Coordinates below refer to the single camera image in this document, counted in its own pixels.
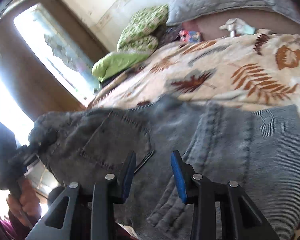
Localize small colourful box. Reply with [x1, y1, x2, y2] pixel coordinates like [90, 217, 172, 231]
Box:
[179, 30, 202, 43]

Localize person's left hand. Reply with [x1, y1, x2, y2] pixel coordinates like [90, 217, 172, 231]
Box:
[6, 178, 42, 228]

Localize stained glass window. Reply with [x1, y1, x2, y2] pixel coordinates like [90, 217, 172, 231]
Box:
[13, 3, 100, 107]

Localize green patterned quilt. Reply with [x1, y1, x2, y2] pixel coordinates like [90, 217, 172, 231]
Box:
[91, 4, 168, 83]

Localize white glove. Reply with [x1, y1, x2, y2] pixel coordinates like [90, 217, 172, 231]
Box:
[219, 18, 256, 37]

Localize pink sofa backrest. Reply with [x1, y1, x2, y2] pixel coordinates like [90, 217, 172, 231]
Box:
[182, 9, 300, 41]

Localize grey denim pants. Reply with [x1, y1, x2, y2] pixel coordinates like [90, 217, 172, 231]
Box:
[29, 95, 300, 239]

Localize beige leaf-pattern blanket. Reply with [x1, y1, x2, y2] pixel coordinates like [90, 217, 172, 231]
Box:
[86, 28, 300, 240]

